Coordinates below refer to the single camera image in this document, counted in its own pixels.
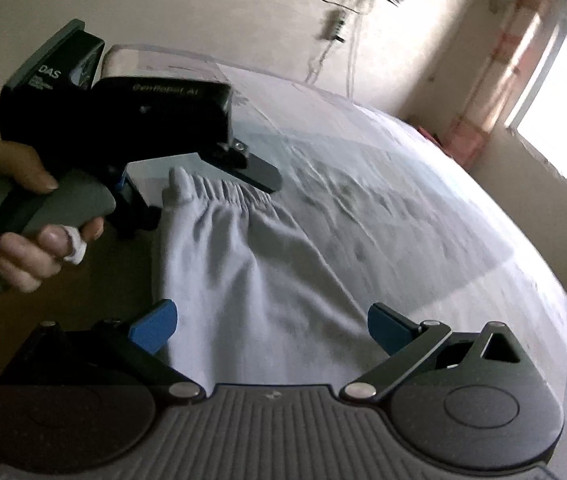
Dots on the pink curtain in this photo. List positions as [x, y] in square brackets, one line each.
[523, 50]

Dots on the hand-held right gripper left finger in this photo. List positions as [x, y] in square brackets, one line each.
[156, 327]

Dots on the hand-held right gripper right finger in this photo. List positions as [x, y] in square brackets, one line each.
[391, 327]

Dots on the window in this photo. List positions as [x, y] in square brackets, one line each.
[563, 105]

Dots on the white finger bandage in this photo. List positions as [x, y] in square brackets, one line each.
[75, 250]

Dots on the floral bed sheet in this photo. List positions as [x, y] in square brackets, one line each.
[413, 185]

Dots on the person's left hand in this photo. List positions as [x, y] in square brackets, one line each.
[13, 170]

